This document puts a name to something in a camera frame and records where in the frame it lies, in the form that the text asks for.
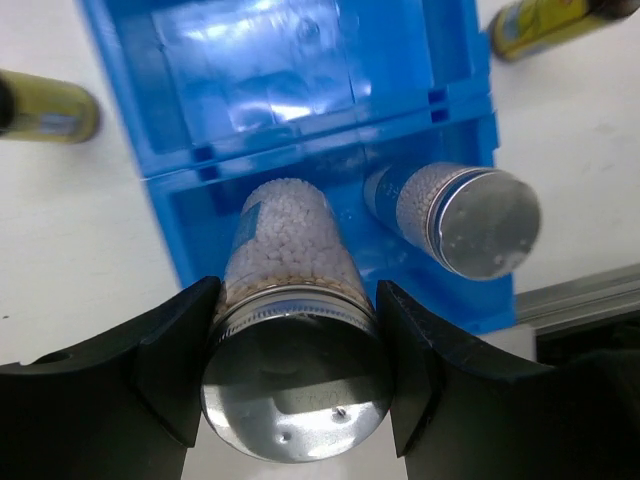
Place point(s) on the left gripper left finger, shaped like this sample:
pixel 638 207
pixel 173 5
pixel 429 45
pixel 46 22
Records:
pixel 124 404

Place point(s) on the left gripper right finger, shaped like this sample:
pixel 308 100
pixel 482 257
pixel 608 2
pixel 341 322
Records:
pixel 464 409

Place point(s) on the white bead shaker jar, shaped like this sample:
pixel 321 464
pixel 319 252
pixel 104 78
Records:
pixel 480 223
pixel 298 370

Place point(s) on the yellow label sauce bottle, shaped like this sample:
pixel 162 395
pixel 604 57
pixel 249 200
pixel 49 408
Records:
pixel 35 108
pixel 525 28

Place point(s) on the blue three-compartment plastic bin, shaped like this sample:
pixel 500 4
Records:
pixel 219 97

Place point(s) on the front aluminium rail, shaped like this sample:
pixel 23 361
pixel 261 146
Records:
pixel 583 301

